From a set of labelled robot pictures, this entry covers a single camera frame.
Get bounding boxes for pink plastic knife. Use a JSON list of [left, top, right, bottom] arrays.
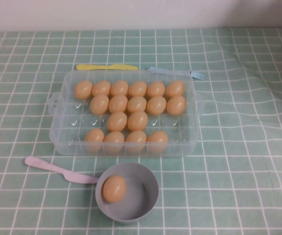
[[24, 156, 100, 185]]

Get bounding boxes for tan plastic egg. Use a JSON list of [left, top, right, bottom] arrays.
[[103, 175, 127, 203], [83, 128, 105, 152], [128, 80, 148, 98], [127, 111, 149, 132], [110, 80, 129, 97], [166, 80, 186, 98], [125, 130, 147, 154], [74, 80, 93, 100], [166, 95, 187, 116], [108, 94, 128, 114], [127, 95, 148, 114], [89, 94, 110, 115], [106, 111, 128, 132], [103, 131, 126, 154], [147, 81, 166, 97], [146, 130, 169, 153], [146, 95, 167, 115], [92, 80, 111, 97]]

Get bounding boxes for blue plastic fork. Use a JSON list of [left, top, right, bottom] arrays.
[[145, 66, 205, 80]]

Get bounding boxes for grey round bowl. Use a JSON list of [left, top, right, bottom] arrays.
[[95, 162, 160, 225]]

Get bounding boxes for clear plastic egg box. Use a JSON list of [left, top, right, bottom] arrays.
[[48, 70, 204, 157]]

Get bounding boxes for yellow plastic knife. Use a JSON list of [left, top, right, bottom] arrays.
[[76, 64, 139, 71]]

